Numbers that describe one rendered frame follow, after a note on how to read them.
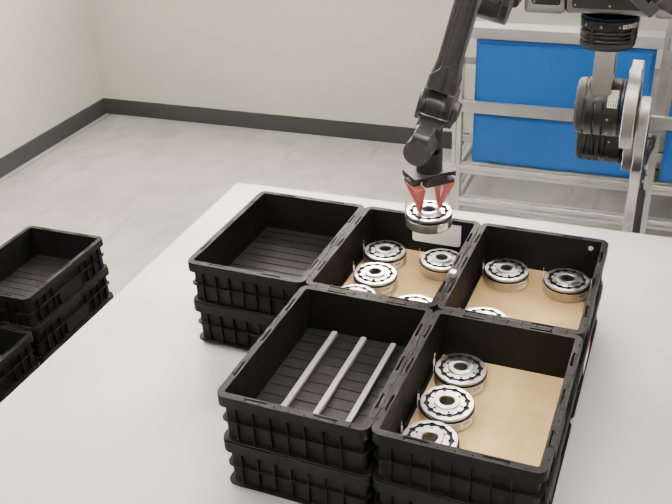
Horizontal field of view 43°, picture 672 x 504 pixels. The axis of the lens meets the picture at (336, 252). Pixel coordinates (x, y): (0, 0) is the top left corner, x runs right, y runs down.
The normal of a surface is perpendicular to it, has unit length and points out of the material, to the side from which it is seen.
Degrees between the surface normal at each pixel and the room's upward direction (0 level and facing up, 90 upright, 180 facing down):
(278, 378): 0
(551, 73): 90
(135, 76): 90
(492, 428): 0
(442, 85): 89
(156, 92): 90
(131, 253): 0
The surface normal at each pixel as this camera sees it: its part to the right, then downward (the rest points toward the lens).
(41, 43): 0.94, 0.14
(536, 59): -0.35, 0.48
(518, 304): -0.04, -0.87
